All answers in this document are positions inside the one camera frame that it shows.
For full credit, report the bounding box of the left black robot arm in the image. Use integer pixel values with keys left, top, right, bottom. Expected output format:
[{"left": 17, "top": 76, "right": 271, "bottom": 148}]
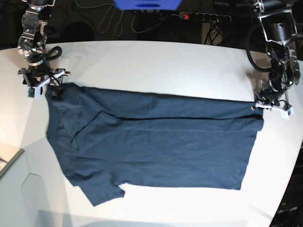
[{"left": 246, "top": 0, "right": 301, "bottom": 119}]

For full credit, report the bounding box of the black power strip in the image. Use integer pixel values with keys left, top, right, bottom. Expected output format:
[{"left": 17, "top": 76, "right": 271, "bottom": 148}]
[{"left": 178, "top": 12, "right": 232, "bottom": 23}]

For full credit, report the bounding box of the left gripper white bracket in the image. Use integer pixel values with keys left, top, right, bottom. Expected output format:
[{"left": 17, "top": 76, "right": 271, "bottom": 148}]
[{"left": 251, "top": 92, "right": 294, "bottom": 120}]

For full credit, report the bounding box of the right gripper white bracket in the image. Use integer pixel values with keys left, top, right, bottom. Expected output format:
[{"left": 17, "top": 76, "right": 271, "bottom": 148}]
[{"left": 18, "top": 68, "right": 70, "bottom": 98}]

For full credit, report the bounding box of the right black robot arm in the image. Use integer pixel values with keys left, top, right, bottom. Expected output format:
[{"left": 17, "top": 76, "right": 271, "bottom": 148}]
[{"left": 18, "top": 0, "right": 70, "bottom": 98}]

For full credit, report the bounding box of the dark blue t-shirt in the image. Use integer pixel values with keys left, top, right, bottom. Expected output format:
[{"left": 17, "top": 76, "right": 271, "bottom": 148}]
[{"left": 45, "top": 83, "right": 264, "bottom": 206}]

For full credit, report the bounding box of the blue plastic box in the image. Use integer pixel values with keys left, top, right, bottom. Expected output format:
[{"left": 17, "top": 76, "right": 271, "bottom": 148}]
[{"left": 114, "top": 0, "right": 182, "bottom": 10}]

